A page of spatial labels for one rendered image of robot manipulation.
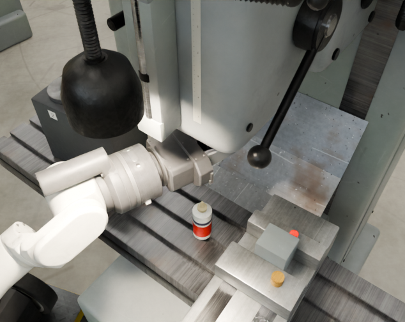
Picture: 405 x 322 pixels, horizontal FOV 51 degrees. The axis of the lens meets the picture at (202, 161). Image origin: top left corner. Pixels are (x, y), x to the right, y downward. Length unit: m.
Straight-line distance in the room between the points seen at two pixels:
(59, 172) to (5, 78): 2.56
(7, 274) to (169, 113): 0.32
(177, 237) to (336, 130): 0.43
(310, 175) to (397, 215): 1.28
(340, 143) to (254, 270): 0.39
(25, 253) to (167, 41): 0.33
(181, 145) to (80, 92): 0.31
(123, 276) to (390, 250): 1.45
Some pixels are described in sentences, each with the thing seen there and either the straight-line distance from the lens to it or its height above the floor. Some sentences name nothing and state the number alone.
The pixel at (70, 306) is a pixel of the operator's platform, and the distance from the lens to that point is 1.48.
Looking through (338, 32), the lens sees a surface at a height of 1.41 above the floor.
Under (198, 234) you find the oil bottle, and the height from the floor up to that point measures 0.95.
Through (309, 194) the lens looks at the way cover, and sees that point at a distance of 1.04.
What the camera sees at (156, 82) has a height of 1.43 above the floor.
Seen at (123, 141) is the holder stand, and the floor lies 1.06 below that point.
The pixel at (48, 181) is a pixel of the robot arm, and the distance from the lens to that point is 0.58.
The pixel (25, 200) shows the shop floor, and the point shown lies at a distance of 2.31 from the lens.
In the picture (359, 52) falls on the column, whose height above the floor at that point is 1.24.
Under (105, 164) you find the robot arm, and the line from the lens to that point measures 0.59.
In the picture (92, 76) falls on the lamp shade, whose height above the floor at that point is 1.50.
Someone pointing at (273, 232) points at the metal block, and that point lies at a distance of 0.77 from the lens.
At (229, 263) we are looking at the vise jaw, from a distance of 0.77.
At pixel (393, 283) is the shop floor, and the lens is 2.07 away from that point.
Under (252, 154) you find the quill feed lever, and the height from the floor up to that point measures 1.34.
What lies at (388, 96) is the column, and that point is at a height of 1.16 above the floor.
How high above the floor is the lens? 1.71
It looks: 48 degrees down
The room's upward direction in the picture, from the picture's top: straight up
